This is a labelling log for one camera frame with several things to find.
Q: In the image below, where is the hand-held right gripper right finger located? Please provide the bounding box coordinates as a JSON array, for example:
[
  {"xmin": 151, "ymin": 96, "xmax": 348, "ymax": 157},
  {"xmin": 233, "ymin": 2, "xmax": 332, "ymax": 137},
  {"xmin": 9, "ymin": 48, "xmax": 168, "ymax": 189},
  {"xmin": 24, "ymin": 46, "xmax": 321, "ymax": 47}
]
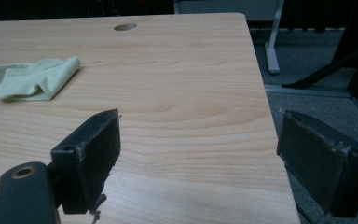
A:
[{"xmin": 276, "ymin": 109, "xmax": 358, "ymax": 218}]

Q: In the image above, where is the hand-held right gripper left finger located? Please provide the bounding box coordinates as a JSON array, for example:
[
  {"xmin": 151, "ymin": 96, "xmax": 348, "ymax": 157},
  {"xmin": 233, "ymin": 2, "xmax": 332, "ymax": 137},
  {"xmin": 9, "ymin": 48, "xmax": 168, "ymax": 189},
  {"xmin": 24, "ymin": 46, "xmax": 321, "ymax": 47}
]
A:
[{"xmin": 49, "ymin": 108, "xmax": 122, "ymax": 216}]

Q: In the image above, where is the white metal desk frame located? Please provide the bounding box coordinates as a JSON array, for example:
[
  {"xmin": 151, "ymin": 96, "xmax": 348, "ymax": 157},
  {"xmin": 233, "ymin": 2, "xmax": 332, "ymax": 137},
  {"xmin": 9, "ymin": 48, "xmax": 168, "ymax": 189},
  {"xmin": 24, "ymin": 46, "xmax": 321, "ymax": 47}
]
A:
[{"xmin": 173, "ymin": 0, "xmax": 285, "ymax": 76}]

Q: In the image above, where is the metal floor rail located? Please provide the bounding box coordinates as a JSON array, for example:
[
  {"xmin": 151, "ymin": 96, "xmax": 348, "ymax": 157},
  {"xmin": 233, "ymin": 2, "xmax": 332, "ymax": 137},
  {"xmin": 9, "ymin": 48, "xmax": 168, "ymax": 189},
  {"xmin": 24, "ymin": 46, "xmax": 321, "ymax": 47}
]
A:
[{"xmin": 264, "ymin": 84, "xmax": 352, "ymax": 99}]

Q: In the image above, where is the light green cloth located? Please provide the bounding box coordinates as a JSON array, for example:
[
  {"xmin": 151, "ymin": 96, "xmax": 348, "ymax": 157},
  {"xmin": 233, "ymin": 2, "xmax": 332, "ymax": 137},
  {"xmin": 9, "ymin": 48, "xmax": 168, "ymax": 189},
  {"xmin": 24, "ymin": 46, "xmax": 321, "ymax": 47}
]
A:
[{"xmin": 0, "ymin": 55, "xmax": 82, "ymax": 102}]

